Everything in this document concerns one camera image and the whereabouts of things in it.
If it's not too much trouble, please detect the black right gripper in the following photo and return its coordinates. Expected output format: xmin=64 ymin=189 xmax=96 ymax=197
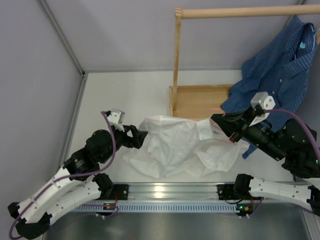
xmin=211 ymin=107 xmax=287 ymax=162

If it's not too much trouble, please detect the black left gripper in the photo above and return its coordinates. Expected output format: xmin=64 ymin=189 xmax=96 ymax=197
xmin=99 ymin=123 xmax=148 ymax=164

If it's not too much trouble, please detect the pink wire hanger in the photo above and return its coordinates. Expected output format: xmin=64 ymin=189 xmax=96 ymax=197
xmin=203 ymin=108 xmax=236 ymax=145

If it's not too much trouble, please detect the white shirt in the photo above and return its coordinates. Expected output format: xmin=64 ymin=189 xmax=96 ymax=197
xmin=122 ymin=115 xmax=250 ymax=179

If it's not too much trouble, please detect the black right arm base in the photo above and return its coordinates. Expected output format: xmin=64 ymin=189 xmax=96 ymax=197
xmin=217 ymin=183 xmax=262 ymax=205

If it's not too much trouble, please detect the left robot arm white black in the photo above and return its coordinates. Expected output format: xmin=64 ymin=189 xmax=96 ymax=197
xmin=8 ymin=125 xmax=148 ymax=240

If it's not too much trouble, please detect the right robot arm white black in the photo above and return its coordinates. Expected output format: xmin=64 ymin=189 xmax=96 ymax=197
xmin=210 ymin=107 xmax=320 ymax=216

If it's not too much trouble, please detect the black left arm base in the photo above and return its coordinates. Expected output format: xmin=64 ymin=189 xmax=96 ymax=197
xmin=108 ymin=184 xmax=129 ymax=201

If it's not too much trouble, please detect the blue checkered shirt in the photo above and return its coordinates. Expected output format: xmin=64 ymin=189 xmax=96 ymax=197
xmin=219 ymin=16 xmax=318 ymax=160

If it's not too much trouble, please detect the wooden clothes rack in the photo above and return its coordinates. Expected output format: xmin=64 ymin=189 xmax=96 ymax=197
xmin=169 ymin=4 xmax=320 ymax=120

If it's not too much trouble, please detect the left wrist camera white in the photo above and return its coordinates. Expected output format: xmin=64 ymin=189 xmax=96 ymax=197
xmin=105 ymin=109 xmax=125 ymax=132

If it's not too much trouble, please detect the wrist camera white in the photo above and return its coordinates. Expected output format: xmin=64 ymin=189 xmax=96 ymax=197
xmin=105 ymin=109 xmax=125 ymax=132
xmin=249 ymin=92 xmax=276 ymax=127

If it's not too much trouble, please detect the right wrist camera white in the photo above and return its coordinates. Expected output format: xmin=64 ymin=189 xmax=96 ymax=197
xmin=249 ymin=92 xmax=276 ymax=127

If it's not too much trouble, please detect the slotted cable duct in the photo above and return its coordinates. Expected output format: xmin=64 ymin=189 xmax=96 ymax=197
xmin=73 ymin=202 xmax=249 ymax=213

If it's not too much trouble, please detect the aluminium mounting rail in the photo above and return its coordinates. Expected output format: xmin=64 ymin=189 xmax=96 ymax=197
xmin=109 ymin=182 xmax=312 ymax=201

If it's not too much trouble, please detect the aluminium corner frame post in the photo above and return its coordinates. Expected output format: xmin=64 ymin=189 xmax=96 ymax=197
xmin=36 ymin=0 xmax=88 ymax=167

